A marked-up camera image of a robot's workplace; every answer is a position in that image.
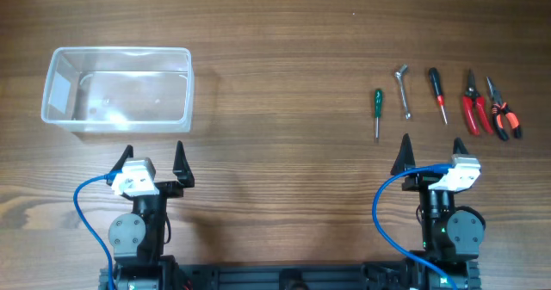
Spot green handled screwdriver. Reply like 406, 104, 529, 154
374, 89, 383, 142

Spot blue cable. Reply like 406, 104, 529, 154
371, 164, 458, 290
72, 172, 120, 290

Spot left blue cable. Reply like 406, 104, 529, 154
72, 172, 120, 290

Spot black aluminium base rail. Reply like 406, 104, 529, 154
97, 262, 481, 290

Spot silver metal wrench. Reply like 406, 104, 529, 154
394, 65, 412, 120

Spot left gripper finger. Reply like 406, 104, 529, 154
106, 145, 133, 185
172, 140, 195, 188

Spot red handled cutting pliers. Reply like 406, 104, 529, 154
461, 69, 493, 136

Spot orange black needle-nose pliers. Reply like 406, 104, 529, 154
486, 77, 523, 141

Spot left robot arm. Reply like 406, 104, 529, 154
98, 142, 195, 290

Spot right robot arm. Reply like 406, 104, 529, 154
380, 138, 486, 289

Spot clear plastic container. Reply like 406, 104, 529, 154
40, 46, 195, 133

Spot black red screwdriver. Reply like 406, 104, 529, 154
428, 67, 448, 125

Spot right blue cable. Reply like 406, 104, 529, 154
371, 164, 458, 290

